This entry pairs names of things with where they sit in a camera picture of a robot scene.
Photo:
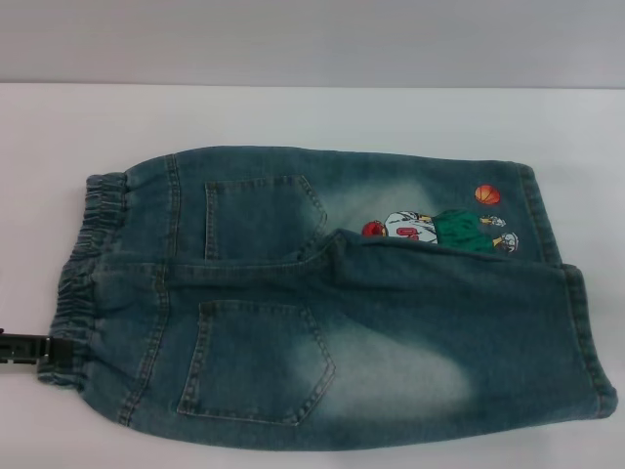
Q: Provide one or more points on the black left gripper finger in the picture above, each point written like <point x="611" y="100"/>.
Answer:
<point x="14" y="369"/>
<point x="44" y="347"/>

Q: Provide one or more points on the blue denim shorts cartoon print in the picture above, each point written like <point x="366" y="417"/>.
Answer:
<point x="390" y="317"/>

